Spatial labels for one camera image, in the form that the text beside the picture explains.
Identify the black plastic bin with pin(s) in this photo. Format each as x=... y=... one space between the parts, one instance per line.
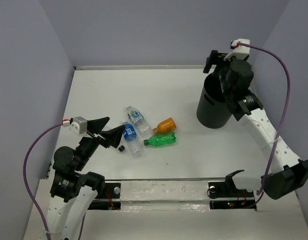
x=212 y=110

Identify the aluminium table edge rail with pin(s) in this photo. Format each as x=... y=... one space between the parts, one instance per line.
x=137 y=67

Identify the clear bottle green white label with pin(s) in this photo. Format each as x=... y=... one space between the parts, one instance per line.
x=138 y=121

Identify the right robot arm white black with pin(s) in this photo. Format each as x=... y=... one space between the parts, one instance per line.
x=285 y=170

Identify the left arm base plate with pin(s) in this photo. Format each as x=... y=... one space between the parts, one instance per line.
x=109 y=199

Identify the green plastic bottle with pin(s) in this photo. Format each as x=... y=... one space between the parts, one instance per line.
x=161 y=139

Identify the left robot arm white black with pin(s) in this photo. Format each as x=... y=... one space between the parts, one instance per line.
x=72 y=192

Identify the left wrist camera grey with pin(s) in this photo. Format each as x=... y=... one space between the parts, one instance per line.
x=77 y=125

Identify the white foam front board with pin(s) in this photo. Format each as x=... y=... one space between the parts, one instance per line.
x=164 y=195

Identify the clear bottle black cap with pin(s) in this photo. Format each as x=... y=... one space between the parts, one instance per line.
x=121 y=148

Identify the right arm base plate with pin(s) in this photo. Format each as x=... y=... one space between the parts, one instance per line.
x=223 y=198

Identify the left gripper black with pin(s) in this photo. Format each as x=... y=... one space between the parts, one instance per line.
x=113 y=136

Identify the orange plastic bottle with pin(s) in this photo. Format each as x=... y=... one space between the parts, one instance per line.
x=165 y=126

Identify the clear bottle blue label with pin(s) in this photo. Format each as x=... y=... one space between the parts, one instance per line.
x=132 y=139

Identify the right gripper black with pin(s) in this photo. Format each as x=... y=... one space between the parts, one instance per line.
x=212 y=59

